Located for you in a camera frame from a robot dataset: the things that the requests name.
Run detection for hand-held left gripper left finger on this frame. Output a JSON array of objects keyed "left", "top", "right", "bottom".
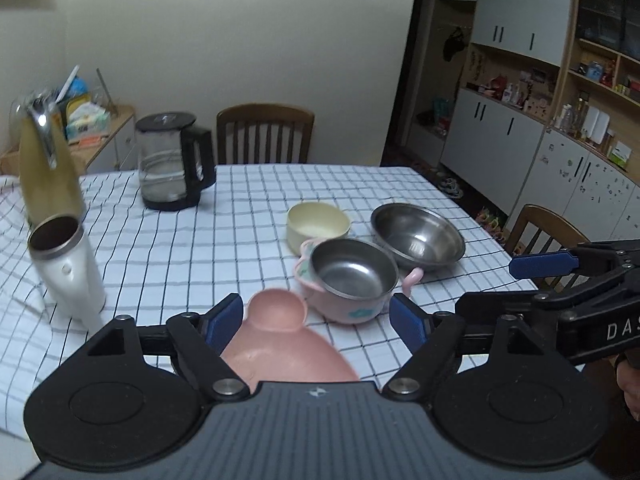
[{"left": 87, "top": 294, "right": 249, "bottom": 404}]

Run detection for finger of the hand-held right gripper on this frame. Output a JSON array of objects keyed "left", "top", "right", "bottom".
[
  {"left": 509, "top": 240, "right": 640, "bottom": 280},
  {"left": 455, "top": 292, "right": 557, "bottom": 329}
]

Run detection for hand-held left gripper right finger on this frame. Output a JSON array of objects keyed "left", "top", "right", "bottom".
[{"left": 382, "top": 294, "right": 544, "bottom": 404}]

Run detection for pink divided plate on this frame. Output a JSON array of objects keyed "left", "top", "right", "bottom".
[{"left": 220, "top": 287, "right": 361, "bottom": 397}]

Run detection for pink two-handled steel bowl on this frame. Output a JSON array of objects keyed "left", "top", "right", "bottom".
[{"left": 292, "top": 238, "right": 425, "bottom": 325}]

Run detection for large steel bowl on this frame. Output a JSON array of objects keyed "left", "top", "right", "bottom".
[{"left": 370, "top": 203, "right": 467, "bottom": 274}]

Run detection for cream bowl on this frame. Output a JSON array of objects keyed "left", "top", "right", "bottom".
[{"left": 286, "top": 201, "right": 351, "bottom": 257}]

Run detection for person's right hand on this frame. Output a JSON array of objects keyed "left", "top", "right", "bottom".
[{"left": 615, "top": 352, "right": 640, "bottom": 422}]

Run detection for wooden slat-back chair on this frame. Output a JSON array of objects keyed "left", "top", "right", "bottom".
[
  {"left": 216, "top": 104, "right": 316, "bottom": 166},
  {"left": 505, "top": 204, "right": 591, "bottom": 262}
]

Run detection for orange child shoes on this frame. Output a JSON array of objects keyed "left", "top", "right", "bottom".
[{"left": 475, "top": 207, "right": 504, "bottom": 234}]

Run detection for white stickered cabinet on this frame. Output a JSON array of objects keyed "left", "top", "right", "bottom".
[{"left": 510, "top": 130, "right": 640, "bottom": 242}]

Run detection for black checked white tablecloth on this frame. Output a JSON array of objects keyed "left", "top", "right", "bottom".
[{"left": 0, "top": 164, "right": 541, "bottom": 442}]

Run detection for white steel-rimmed mug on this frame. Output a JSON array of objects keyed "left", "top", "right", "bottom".
[{"left": 27, "top": 214, "right": 108, "bottom": 334}]

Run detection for glass electric kettle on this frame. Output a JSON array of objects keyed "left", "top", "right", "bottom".
[{"left": 135, "top": 112, "right": 218, "bottom": 211}]

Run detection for wooden display shelf unit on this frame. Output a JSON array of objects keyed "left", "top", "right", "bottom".
[{"left": 552, "top": 0, "right": 640, "bottom": 172}]

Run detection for wooden side table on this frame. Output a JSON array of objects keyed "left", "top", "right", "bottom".
[{"left": 0, "top": 105, "right": 137, "bottom": 177}]

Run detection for gold thermos jug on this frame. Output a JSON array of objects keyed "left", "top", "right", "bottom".
[{"left": 9, "top": 90, "right": 86, "bottom": 227}]

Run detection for dark door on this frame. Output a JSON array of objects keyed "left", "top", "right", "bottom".
[{"left": 380, "top": 0, "right": 434, "bottom": 167}]

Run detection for black hanging bag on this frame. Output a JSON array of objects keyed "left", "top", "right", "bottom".
[{"left": 442, "top": 27, "right": 466, "bottom": 62}]

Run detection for white upper cabinet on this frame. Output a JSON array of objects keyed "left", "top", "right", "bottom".
[{"left": 439, "top": 0, "right": 574, "bottom": 67}]

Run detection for blue packet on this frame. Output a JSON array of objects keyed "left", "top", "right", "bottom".
[{"left": 65, "top": 76, "right": 91, "bottom": 104}]

